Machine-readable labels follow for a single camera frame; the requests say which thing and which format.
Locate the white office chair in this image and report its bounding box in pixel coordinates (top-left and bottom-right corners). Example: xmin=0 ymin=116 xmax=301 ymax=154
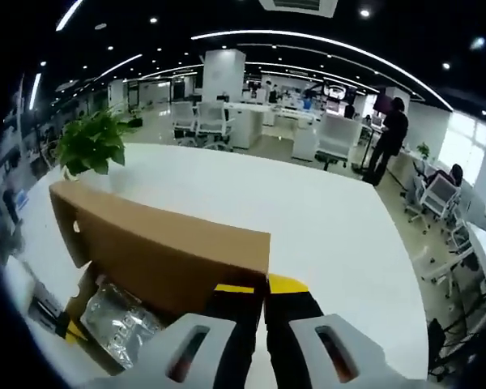
xmin=196 ymin=100 xmax=235 ymax=150
xmin=404 ymin=177 xmax=463 ymax=234
xmin=172 ymin=100 xmax=198 ymax=141

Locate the green potted plant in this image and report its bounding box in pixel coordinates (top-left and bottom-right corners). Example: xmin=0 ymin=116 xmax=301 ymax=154
xmin=56 ymin=107 xmax=138 ymax=182

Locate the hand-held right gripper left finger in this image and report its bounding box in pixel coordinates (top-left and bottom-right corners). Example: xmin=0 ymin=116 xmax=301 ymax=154
xmin=141 ymin=283 xmax=266 ymax=389

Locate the brown cardboard shoe box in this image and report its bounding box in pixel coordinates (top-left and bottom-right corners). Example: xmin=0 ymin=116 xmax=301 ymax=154
xmin=48 ymin=180 xmax=272 ymax=376

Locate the wall display screen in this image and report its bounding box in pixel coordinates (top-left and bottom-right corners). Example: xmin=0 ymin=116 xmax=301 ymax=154
xmin=323 ymin=79 xmax=347 ymax=100

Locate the long ceiling light strip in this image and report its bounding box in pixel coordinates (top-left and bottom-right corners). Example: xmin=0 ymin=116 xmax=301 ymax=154
xmin=190 ymin=30 xmax=424 ymax=100

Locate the ceiling air conditioner vent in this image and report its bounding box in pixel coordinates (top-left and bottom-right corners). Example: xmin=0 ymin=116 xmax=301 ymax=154
xmin=258 ymin=0 xmax=338 ymax=18

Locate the silver foil packet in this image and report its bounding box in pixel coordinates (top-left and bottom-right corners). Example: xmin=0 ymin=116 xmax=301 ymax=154
xmin=79 ymin=282 xmax=169 ymax=370

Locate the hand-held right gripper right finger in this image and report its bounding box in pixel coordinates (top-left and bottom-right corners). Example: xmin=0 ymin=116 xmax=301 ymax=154
xmin=265 ymin=273 xmax=388 ymax=389

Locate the dark standing monitor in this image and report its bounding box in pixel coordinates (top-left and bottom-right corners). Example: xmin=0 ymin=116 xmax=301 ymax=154
xmin=373 ymin=92 xmax=394 ymax=113

